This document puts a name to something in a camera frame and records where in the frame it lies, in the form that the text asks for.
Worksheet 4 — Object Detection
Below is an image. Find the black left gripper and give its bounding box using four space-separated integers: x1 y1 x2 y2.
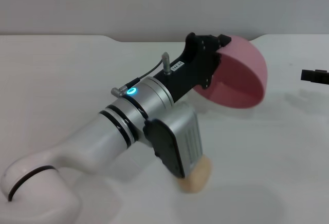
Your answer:
154 32 231 104

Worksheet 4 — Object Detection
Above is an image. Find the pink plastic bowl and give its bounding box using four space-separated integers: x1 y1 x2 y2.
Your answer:
192 35 269 110

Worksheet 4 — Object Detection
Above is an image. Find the beige egg yolk pastry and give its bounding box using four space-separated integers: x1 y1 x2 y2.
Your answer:
176 156 213 194

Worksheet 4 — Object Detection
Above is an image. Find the grey cable with metal plugs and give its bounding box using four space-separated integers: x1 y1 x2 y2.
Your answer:
111 51 171 97

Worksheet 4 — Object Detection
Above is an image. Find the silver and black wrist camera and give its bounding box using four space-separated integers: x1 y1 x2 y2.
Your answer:
143 102 204 179

